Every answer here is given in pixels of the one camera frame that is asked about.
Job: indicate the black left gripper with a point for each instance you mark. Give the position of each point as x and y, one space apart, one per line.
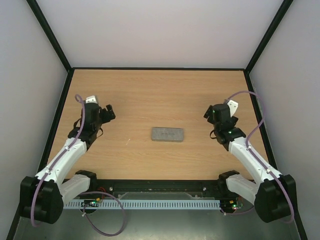
107 118

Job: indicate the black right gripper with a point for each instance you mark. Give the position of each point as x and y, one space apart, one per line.
210 113

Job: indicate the grey sunglasses case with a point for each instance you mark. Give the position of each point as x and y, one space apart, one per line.
167 134

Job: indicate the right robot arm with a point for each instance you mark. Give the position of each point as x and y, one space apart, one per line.
272 194

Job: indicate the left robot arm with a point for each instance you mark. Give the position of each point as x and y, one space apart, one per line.
43 197

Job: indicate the grey metal front tray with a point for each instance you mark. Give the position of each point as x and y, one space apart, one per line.
157 224

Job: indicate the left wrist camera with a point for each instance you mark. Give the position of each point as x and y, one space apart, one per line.
92 99

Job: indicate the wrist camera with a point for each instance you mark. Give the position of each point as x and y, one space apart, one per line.
92 99
233 106

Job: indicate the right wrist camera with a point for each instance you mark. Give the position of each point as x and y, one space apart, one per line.
233 106

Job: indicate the black enclosure frame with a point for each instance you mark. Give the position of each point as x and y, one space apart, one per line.
104 33

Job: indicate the black front mounting rail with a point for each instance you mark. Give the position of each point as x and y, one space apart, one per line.
200 188

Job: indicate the light blue slotted cable duct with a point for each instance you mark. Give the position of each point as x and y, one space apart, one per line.
144 204

